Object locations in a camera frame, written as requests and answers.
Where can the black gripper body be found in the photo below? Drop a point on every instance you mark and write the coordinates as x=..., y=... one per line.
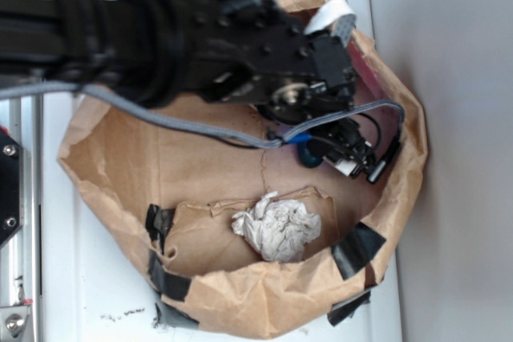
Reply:
x=323, y=115

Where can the dark green plastic pickle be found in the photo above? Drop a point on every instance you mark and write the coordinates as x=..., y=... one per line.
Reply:
x=306, y=158

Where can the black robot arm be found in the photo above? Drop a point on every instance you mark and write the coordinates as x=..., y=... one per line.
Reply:
x=138, y=55

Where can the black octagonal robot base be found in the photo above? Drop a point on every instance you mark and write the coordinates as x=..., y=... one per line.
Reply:
x=10, y=189

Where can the crumpled white paper ball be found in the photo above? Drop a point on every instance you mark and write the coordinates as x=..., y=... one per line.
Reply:
x=277, y=229

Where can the brown paper bag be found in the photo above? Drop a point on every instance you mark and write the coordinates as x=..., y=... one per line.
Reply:
x=137, y=180

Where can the aluminium frame rail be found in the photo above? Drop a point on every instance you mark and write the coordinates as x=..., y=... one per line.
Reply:
x=21, y=277

